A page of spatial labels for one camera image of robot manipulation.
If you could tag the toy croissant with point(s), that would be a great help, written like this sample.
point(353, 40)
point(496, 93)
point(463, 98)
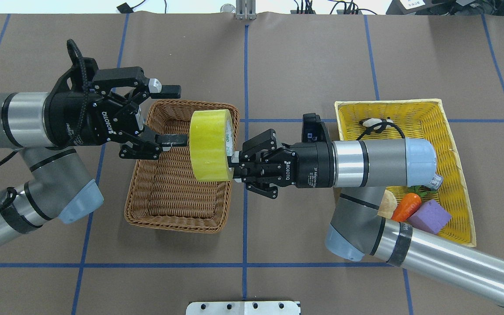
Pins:
point(388, 205)

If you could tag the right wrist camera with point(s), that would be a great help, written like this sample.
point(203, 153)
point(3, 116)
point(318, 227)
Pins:
point(314, 129)

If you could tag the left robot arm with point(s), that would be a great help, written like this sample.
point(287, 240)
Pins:
point(61, 186)

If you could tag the toy panda figurine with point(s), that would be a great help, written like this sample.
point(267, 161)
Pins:
point(376, 125)

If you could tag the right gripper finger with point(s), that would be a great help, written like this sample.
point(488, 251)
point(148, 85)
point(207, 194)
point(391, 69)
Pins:
point(234, 159)

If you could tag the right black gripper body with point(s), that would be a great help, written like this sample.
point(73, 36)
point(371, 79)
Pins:
point(312, 164)

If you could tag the brown wicker basket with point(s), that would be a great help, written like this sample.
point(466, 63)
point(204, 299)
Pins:
point(164, 193)

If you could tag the yellow woven basket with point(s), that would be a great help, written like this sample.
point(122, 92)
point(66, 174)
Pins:
point(421, 118)

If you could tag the white mount base plate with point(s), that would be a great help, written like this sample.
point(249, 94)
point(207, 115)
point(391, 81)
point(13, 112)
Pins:
point(244, 308)

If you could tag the purple foam block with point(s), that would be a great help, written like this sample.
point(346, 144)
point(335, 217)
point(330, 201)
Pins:
point(431, 217)

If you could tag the toy carrot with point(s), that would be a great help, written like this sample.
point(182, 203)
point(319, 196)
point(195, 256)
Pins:
point(411, 202)

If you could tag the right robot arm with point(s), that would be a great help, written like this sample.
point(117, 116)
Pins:
point(362, 170)

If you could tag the yellow tape roll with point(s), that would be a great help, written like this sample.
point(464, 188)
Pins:
point(211, 143)

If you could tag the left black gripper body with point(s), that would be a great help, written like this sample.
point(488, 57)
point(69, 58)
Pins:
point(64, 119)

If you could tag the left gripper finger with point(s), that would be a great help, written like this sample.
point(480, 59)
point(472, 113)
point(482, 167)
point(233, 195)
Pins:
point(159, 90)
point(148, 144)

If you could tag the aluminium frame post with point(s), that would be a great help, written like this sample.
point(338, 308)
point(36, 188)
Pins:
point(245, 10)

